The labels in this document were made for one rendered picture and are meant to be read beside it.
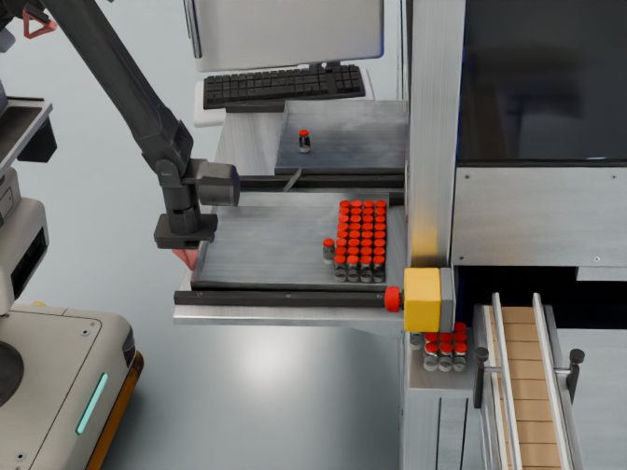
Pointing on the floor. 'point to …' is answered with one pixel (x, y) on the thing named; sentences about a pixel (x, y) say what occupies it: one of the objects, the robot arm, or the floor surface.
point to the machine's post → (431, 182)
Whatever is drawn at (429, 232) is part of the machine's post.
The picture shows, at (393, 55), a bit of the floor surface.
